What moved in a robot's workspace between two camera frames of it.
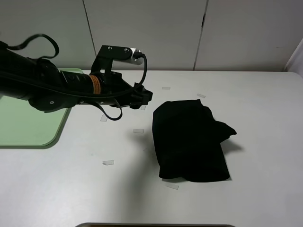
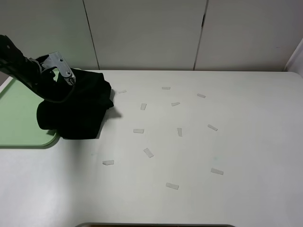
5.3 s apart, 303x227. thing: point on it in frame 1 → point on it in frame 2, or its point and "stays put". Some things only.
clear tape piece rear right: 200,95 stays put
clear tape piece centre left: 138,130 stays put
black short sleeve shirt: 188,140 → 80,116
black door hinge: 203,19 stays put
